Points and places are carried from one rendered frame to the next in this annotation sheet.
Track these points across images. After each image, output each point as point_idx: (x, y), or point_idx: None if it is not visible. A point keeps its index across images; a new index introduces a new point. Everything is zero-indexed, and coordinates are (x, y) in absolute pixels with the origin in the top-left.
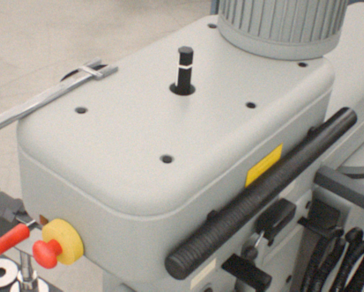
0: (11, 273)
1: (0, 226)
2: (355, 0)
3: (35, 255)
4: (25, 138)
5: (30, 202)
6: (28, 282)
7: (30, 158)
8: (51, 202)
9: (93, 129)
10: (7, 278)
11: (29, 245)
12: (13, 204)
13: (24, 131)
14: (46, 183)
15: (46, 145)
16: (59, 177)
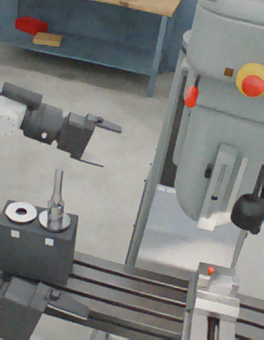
0: (31, 210)
1: (79, 138)
2: (92, 32)
3: (249, 86)
4: (226, 4)
5: (216, 60)
6: (60, 207)
7: (230, 19)
8: (243, 51)
9: None
10: (30, 213)
11: (91, 157)
12: (90, 116)
13: (224, 0)
14: (242, 36)
15: (248, 5)
16: (259, 27)
